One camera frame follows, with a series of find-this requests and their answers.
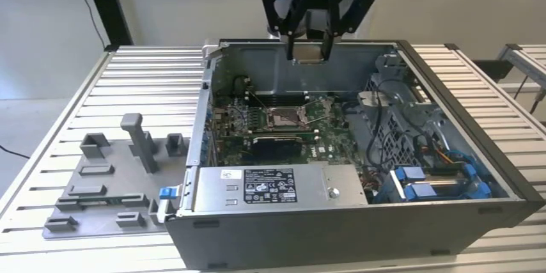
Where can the CPU socket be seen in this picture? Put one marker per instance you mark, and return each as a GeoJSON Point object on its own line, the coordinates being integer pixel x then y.
{"type": "Point", "coordinates": [284, 119]}

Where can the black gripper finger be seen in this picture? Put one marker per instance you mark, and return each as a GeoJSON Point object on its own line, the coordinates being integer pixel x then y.
{"type": "Point", "coordinates": [268, 4]}
{"type": "Point", "coordinates": [347, 17]}

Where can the open black PC case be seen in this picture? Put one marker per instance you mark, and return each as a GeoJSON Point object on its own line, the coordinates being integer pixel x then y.
{"type": "Point", "coordinates": [340, 238]}

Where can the black graphics card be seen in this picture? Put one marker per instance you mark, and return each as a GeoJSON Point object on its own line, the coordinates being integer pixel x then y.
{"type": "Point", "coordinates": [275, 148]}

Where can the aluminium profile side table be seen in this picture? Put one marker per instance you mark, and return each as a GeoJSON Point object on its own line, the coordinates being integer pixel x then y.
{"type": "Point", "coordinates": [522, 59]}

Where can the green motherboard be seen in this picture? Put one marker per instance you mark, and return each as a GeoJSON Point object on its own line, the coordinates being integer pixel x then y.
{"type": "Point", "coordinates": [332, 145]}

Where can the black block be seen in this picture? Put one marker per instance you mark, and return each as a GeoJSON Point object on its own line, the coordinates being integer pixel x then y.
{"type": "Point", "coordinates": [490, 70]}

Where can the silver power supply unit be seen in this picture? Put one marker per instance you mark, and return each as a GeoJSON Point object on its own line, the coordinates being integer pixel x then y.
{"type": "Point", "coordinates": [272, 186]}

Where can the hard disk in blue carrier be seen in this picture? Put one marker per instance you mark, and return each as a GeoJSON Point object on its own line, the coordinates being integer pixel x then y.
{"type": "Point", "coordinates": [165, 193]}

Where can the grey parts rack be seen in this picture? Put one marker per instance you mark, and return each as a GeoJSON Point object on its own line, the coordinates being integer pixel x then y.
{"type": "Point", "coordinates": [128, 174]}

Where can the black upright frame post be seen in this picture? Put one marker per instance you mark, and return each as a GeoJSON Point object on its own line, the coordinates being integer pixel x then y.
{"type": "Point", "coordinates": [108, 4]}

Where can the blue disk carrier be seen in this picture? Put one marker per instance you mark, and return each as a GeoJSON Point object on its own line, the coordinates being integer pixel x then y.
{"type": "Point", "coordinates": [411, 173]}
{"type": "Point", "coordinates": [419, 191]}

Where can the metal locking lever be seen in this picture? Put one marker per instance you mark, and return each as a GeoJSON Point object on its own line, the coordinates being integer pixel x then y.
{"type": "Point", "coordinates": [319, 111]}

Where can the silver CPU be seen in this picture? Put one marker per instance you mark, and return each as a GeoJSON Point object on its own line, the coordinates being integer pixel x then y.
{"type": "Point", "coordinates": [308, 53]}

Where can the grey plastic drive cage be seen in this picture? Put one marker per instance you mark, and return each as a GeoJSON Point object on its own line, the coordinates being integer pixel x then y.
{"type": "Point", "coordinates": [389, 126]}

